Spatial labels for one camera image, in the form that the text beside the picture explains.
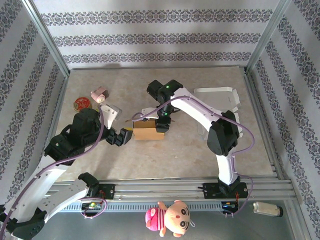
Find brown cardboard box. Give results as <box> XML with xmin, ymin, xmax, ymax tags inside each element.
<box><xmin>124</xmin><ymin>116</ymin><xmax>176</xmax><ymax>141</ymax></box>

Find white and teal paper box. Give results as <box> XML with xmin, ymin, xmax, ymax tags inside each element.
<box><xmin>193</xmin><ymin>86</ymin><xmax>244</xmax><ymax>140</ymax></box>

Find small pink box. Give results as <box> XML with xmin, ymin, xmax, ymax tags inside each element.
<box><xmin>90</xmin><ymin>86</ymin><xmax>110</xmax><ymax>104</ymax></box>

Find red round tin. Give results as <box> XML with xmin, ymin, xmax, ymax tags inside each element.
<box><xmin>73</xmin><ymin>97</ymin><xmax>93</xmax><ymax>111</ymax></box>

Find small circuit board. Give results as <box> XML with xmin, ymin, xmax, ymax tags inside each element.
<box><xmin>81</xmin><ymin>201</ymin><xmax>103</xmax><ymax>211</ymax></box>
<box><xmin>221</xmin><ymin>201</ymin><xmax>240</xmax><ymax>211</ymax></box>

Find pink plush doll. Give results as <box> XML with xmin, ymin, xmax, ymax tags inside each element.
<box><xmin>144</xmin><ymin>199</ymin><xmax>196</xmax><ymax>238</ymax></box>

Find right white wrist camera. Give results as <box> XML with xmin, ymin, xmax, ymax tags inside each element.
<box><xmin>141</xmin><ymin>107</ymin><xmax>160</xmax><ymax>122</ymax></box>

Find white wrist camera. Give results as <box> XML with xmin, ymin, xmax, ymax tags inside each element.
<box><xmin>141</xmin><ymin>107</ymin><xmax>160</xmax><ymax>122</ymax></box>
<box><xmin>99</xmin><ymin>103</ymin><xmax>123</xmax><ymax>130</ymax></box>

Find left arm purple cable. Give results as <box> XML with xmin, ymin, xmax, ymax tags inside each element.
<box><xmin>0</xmin><ymin>104</ymin><xmax>108</xmax><ymax>236</ymax></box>

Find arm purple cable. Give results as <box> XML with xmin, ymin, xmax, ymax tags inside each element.
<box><xmin>131</xmin><ymin>96</ymin><xmax>256</xmax><ymax>218</ymax></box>
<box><xmin>0</xmin><ymin>104</ymin><xmax>108</xmax><ymax>236</ymax></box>

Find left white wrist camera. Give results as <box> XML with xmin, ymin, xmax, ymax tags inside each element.
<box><xmin>99</xmin><ymin>103</ymin><xmax>123</xmax><ymax>130</ymax></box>

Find aluminium side rail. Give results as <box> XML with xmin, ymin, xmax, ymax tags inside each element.
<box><xmin>34</xmin><ymin>74</ymin><xmax>70</xmax><ymax>183</ymax></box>
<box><xmin>243</xmin><ymin>71</ymin><xmax>286</xmax><ymax>180</ymax></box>

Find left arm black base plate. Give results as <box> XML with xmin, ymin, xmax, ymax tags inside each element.
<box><xmin>87</xmin><ymin>183</ymin><xmax>116</xmax><ymax>201</ymax></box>

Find aluminium mounting rail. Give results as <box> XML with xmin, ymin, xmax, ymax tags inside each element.
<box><xmin>23</xmin><ymin>177</ymin><xmax>300</xmax><ymax>201</ymax></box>

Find slotted grey cable tray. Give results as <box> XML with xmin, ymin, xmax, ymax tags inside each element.
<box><xmin>57</xmin><ymin>201</ymin><xmax>241</xmax><ymax>213</ymax></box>

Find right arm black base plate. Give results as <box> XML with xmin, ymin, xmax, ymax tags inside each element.
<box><xmin>197</xmin><ymin>181</ymin><xmax>250</xmax><ymax>200</ymax></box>

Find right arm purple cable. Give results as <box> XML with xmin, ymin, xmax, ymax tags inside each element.
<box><xmin>131</xmin><ymin>96</ymin><xmax>256</xmax><ymax>218</ymax></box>

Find aluminium frame post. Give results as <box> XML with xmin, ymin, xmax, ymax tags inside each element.
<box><xmin>244</xmin><ymin>0</ymin><xmax>293</xmax><ymax>75</ymax></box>
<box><xmin>21</xmin><ymin>0</ymin><xmax>71</xmax><ymax>78</ymax></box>

